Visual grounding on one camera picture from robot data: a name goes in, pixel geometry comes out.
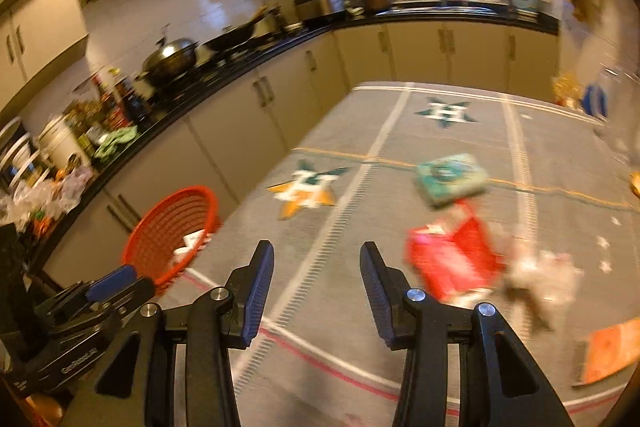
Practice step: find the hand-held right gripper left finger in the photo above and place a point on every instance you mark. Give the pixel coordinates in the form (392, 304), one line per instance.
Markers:
(257, 292)

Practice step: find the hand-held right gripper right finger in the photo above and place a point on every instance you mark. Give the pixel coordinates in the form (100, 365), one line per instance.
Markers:
(377, 292)

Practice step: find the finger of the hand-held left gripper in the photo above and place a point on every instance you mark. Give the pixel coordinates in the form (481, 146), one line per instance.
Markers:
(112, 282)

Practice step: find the red plastic mesh basket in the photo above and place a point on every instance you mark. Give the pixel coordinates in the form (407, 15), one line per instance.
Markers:
(160, 227)

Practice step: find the white cardboard carton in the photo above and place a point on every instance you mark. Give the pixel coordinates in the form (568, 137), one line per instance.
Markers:
(196, 238)

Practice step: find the red snack packet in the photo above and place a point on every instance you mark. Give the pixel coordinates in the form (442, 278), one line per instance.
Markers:
(450, 257)

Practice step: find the plastic bags on countertop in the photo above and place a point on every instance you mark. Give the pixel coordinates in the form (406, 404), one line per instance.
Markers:
(45, 199)

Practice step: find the green tissue pack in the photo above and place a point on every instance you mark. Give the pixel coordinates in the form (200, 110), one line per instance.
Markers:
(450, 179)

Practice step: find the green cloth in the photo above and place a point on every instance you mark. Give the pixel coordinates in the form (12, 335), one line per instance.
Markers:
(117, 141)

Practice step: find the white plastic bucket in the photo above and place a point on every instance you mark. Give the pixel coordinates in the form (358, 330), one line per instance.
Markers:
(60, 142)

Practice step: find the white crumpled wrapper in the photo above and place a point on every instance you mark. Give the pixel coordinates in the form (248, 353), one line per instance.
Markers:
(545, 279)

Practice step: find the beige lower cabinets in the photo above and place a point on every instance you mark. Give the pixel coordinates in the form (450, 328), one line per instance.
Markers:
(240, 122)

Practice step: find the group of condiment bottles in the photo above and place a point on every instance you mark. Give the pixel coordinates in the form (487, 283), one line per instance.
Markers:
(105, 107)

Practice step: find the lidded steel wok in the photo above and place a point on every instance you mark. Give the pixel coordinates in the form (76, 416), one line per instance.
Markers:
(170, 57)

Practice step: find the gas stove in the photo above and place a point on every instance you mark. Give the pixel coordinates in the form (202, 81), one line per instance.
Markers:
(225, 55)

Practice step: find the orange packet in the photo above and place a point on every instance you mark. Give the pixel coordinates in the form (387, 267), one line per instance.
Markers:
(612, 349)

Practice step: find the black wok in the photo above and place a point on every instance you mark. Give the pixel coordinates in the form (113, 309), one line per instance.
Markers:
(232, 36)

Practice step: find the yellow foil bag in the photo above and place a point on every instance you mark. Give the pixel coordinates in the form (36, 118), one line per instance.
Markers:
(567, 89)

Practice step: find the gold candy wrapper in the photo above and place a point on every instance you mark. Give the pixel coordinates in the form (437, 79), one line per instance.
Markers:
(635, 184)

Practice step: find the black kitchen countertop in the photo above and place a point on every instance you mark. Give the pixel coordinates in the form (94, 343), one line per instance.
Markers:
(450, 18)

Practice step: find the blue plastic bag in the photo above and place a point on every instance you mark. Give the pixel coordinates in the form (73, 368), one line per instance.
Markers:
(595, 102)

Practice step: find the tall wall cabinet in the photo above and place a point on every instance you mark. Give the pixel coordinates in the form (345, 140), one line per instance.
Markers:
(35, 37)

